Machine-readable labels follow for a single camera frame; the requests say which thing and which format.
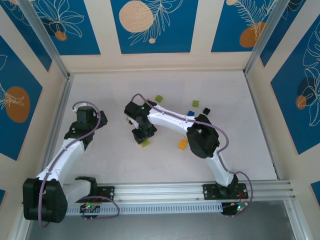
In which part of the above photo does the white slotted cable duct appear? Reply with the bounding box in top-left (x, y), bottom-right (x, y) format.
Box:
top-left (65, 202), bottom-right (223, 216)

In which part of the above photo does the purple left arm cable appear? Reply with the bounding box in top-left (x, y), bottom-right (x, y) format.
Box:
top-left (38, 100), bottom-right (120, 229)

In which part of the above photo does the aluminium frame post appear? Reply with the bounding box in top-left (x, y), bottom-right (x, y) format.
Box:
top-left (243, 0), bottom-right (295, 77)
top-left (17, 0), bottom-right (71, 80)

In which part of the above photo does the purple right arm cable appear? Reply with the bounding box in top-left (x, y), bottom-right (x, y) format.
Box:
top-left (131, 93), bottom-right (256, 208)

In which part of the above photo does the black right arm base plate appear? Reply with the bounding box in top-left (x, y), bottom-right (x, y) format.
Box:
top-left (202, 183), bottom-right (247, 201)

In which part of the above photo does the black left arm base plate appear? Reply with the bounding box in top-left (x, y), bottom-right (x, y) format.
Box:
top-left (96, 184), bottom-right (116, 202)

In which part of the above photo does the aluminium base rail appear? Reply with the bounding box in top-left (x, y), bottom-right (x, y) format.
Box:
top-left (62, 180), bottom-right (294, 203)

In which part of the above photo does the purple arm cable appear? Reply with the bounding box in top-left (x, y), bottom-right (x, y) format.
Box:
top-left (38, 100), bottom-right (120, 229)
top-left (131, 93), bottom-right (256, 208)

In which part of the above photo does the aluminium side rail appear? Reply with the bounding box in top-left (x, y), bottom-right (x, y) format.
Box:
top-left (12, 74), bottom-right (75, 240)
top-left (243, 71), bottom-right (310, 240)

